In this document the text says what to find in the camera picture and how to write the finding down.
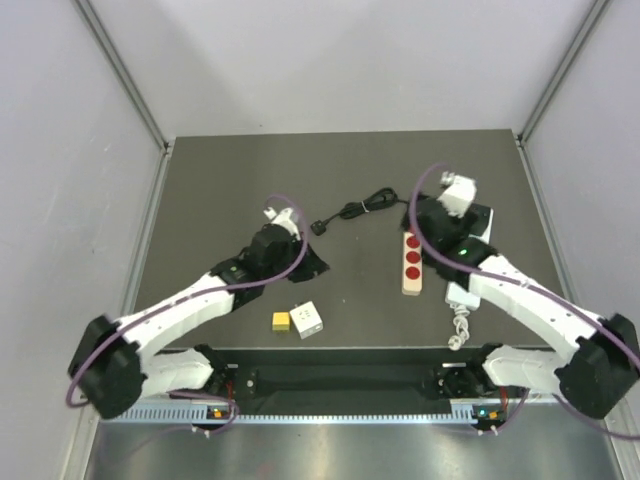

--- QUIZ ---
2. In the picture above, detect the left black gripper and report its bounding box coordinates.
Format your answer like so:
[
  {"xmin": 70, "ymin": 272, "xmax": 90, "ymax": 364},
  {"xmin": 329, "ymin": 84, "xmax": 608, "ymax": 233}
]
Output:
[{"xmin": 263, "ymin": 232, "xmax": 329, "ymax": 283}]

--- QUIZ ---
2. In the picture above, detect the white red power strip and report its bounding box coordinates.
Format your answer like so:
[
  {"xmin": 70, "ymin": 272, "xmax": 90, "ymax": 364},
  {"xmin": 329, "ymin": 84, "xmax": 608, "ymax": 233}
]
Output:
[{"xmin": 401, "ymin": 230, "xmax": 423, "ymax": 296}]

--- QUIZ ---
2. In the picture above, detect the yellow USB charger plug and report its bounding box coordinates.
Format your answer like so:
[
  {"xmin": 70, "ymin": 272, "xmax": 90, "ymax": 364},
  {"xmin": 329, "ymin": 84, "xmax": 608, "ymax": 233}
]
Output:
[{"xmin": 271, "ymin": 312, "xmax": 291, "ymax": 332}]

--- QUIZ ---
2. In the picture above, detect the black adapter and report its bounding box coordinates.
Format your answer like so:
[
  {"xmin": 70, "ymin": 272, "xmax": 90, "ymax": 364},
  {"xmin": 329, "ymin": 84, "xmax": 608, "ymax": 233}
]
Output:
[{"xmin": 469, "ymin": 203, "xmax": 494, "ymax": 243}]

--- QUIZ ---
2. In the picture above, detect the white multi-socket power strip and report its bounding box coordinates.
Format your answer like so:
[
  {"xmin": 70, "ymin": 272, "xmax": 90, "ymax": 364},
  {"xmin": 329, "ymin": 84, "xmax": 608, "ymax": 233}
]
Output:
[{"xmin": 445, "ymin": 282, "xmax": 481, "ymax": 311}]

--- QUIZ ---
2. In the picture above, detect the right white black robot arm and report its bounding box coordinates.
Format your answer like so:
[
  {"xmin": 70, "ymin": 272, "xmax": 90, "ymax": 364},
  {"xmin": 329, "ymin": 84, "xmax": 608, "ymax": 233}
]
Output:
[{"xmin": 402, "ymin": 172, "xmax": 639, "ymax": 420}]

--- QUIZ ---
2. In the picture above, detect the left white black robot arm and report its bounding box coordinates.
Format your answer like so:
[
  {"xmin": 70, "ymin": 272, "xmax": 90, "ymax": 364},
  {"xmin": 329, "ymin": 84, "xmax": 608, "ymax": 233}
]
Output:
[{"xmin": 66, "ymin": 204, "xmax": 329, "ymax": 420}]

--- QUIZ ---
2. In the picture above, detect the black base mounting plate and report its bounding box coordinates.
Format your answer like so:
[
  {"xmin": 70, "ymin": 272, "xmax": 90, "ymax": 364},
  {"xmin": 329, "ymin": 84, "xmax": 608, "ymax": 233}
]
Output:
[{"xmin": 210, "ymin": 348, "xmax": 498, "ymax": 399}]

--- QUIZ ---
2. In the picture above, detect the black power cord with plug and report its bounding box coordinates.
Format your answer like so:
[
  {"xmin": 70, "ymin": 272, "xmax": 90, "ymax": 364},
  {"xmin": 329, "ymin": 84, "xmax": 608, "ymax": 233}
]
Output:
[{"xmin": 310, "ymin": 187, "xmax": 411, "ymax": 236}]

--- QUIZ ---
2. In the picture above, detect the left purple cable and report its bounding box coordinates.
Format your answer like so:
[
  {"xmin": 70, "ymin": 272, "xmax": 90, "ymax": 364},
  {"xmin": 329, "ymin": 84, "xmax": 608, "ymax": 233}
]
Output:
[{"xmin": 64, "ymin": 193, "xmax": 311, "ymax": 436}]

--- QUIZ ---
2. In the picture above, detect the grey slotted cable duct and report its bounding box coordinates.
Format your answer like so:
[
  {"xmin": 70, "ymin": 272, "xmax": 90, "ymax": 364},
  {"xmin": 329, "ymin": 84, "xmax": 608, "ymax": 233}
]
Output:
[{"xmin": 112, "ymin": 400, "xmax": 504, "ymax": 425}]

